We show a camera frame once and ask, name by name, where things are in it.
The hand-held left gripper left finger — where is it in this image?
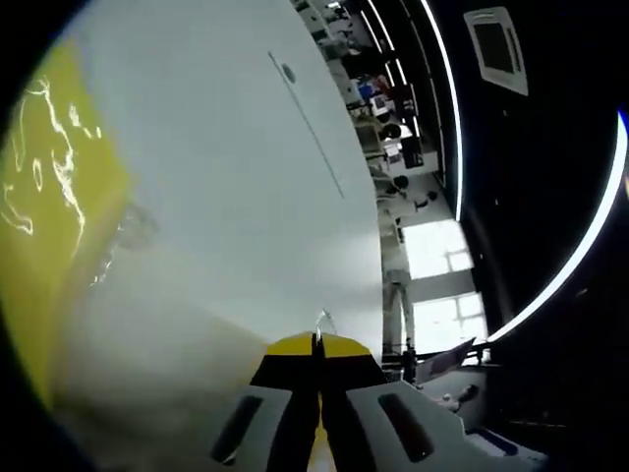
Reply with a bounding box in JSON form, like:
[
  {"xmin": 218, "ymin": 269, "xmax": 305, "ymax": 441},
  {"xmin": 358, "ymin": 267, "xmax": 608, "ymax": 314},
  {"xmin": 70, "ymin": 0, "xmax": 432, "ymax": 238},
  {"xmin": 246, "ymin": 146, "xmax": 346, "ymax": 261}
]
[{"xmin": 210, "ymin": 331, "xmax": 321, "ymax": 472}]

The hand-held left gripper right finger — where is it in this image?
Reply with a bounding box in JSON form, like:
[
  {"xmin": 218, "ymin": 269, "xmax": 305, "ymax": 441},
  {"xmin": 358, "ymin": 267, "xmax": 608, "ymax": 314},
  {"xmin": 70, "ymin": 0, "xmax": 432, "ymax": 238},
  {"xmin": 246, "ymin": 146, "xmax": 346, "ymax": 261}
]
[{"xmin": 314, "ymin": 331, "xmax": 492, "ymax": 472}]

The yellow silicone block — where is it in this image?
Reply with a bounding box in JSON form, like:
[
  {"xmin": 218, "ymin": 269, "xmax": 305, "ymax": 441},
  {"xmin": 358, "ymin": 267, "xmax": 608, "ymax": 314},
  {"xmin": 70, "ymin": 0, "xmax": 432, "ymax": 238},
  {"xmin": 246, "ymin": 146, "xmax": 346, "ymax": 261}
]
[{"xmin": 0, "ymin": 38, "xmax": 137, "ymax": 412}]

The bright window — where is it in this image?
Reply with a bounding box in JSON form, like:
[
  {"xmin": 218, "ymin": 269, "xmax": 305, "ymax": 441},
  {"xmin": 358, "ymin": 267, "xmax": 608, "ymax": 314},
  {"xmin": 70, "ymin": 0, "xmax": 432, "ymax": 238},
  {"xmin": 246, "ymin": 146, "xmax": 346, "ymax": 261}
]
[{"xmin": 402, "ymin": 219, "xmax": 488, "ymax": 356}]

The long ceiling light strip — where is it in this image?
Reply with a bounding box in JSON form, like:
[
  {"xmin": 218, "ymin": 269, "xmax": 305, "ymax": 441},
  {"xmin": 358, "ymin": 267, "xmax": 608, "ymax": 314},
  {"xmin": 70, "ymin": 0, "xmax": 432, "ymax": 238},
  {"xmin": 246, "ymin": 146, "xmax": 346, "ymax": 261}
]
[
  {"xmin": 485, "ymin": 109, "xmax": 629, "ymax": 344},
  {"xmin": 420, "ymin": 0, "xmax": 466, "ymax": 223}
]

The yellow item in clear bag left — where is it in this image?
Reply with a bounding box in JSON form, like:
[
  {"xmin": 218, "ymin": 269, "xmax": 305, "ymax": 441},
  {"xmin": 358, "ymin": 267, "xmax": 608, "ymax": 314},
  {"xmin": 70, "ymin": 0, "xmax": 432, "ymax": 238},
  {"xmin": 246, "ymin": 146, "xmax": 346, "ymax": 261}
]
[{"xmin": 0, "ymin": 73, "xmax": 161, "ymax": 289}]

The ceiling air conditioner vent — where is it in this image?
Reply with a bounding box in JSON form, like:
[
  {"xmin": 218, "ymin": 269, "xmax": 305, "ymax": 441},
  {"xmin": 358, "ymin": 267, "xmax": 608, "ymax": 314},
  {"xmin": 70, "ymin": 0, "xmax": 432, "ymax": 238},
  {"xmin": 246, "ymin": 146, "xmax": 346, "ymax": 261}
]
[{"xmin": 463, "ymin": 9, "xmax": 531, "ymax": 97}]

